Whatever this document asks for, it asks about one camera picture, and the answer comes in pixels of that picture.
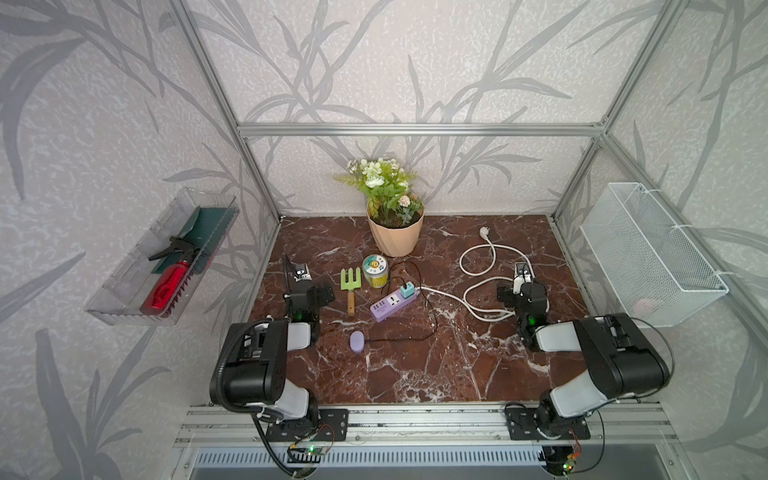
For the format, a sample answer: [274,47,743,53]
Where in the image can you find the purple earbuds case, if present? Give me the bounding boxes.
[349,331,365,353]

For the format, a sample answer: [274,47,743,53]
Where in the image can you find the purple power strip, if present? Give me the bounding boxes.
[370,288,419,322]

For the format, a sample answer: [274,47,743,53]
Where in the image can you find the black charging cable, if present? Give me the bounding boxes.
[363,259,440,344]

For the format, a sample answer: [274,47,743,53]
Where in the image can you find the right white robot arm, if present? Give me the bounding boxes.
[496,280,673,435]

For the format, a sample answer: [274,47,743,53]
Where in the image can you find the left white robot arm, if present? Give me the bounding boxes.
[209,256,335,426]

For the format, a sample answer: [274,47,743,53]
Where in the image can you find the green garden fork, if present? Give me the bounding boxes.
[340,267,362,317]

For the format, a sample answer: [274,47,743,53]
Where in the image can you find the round tin can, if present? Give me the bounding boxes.
[362,254,389,288]

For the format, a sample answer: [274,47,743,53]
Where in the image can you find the beige flower pot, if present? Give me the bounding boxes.
[366,193,425,257]

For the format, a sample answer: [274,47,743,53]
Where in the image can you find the pink object in basket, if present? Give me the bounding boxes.
[632,298,664,320]

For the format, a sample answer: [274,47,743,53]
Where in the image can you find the green artificial flowering plant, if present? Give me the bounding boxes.
[335,158,424,229]

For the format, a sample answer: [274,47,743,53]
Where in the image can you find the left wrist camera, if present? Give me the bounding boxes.
[291,263,312,283]

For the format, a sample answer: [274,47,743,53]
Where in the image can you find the red handled pruning shears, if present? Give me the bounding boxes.
[140,236,200,318]

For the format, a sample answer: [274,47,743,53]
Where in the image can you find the white wire mesh basket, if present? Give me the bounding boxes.
[581,182,729,328]

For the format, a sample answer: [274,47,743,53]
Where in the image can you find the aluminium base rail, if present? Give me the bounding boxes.
[172,401,679,448]

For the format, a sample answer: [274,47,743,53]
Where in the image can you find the clear plastic wall tray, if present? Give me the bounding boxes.
[85,187,240,326]

